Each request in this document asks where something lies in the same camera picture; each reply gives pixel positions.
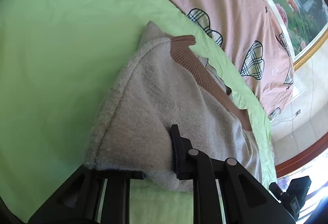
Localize beige knit sweater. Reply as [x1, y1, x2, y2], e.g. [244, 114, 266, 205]
[85, 22, 262, 192]

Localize green bed sheet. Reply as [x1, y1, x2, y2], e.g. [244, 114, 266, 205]
[1, 0, 277, 222]

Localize pink heart-pattern quilt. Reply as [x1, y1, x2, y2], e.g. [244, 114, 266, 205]
[170, 0, 294, 119]

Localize white wall cable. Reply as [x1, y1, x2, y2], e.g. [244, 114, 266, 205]
[270, 110, 302, 127]

